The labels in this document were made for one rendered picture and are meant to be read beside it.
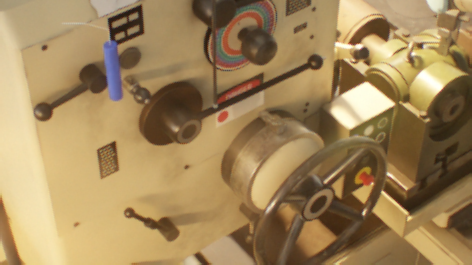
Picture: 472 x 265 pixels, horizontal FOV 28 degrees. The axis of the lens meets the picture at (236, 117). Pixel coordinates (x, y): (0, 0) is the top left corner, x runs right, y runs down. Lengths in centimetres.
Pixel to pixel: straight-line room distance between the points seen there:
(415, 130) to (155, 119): 84
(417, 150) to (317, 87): 41
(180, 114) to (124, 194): 24
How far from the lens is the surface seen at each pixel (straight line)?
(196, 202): 216
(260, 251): 199
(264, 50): 184
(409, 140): 250
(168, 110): 187
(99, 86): 170
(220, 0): 175
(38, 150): 180
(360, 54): 217
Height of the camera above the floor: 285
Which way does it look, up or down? 43 degrees down
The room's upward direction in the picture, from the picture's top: straight up
